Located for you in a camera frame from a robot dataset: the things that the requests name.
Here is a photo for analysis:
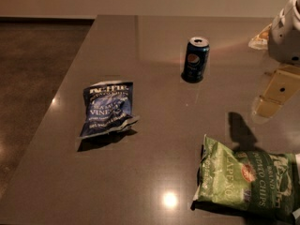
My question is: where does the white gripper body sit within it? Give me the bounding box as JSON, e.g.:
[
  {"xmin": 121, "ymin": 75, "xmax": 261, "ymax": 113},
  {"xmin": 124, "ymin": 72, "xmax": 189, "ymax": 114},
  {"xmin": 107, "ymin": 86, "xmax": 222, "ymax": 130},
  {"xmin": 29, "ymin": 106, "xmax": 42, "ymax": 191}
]
[{"xmin": 268, "ymin": 0, "xmax": 300, "ymax": 65}]

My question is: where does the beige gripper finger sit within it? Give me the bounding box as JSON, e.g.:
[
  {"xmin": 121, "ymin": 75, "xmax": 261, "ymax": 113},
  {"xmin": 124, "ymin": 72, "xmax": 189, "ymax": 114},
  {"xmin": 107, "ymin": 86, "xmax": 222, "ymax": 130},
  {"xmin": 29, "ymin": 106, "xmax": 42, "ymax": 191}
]
[{"xmin": 254, "ymin": 65, "xmax": 300, "ymax": 118}]

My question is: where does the blue pepsi can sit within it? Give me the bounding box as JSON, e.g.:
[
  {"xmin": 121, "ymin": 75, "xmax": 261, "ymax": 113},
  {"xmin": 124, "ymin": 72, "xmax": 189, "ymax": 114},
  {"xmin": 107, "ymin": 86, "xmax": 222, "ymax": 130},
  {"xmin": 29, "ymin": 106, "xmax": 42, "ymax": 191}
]
[{"xmin": 181, "ymin": 37, "xmax": 210, "ymax": 83}]

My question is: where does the brown snack package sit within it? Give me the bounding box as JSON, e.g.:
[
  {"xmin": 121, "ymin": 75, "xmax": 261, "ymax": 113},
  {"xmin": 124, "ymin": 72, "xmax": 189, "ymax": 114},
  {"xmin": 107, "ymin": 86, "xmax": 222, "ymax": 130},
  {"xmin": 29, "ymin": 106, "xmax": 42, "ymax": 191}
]
[{"xmin": 248, "ymin": 24, "xmax": 272, "ymax": 51}]

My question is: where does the green jalapeno chip bag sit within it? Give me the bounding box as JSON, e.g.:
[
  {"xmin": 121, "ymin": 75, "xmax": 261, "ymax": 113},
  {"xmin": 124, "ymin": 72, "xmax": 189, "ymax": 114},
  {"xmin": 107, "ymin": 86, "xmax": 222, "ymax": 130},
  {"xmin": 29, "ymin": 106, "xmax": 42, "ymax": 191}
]
[{"xmin": 192, "ymin": 137, "xmax": 300, "ymax": 225}]

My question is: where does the blue chip bag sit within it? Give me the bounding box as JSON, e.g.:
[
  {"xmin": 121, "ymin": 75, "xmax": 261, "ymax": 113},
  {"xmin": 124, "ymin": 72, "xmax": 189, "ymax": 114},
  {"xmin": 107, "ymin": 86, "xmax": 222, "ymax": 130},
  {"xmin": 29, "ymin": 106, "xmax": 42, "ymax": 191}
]
[{"xmin": 80, "ymin": 81, "xmax": 139, "ymax": 139}]

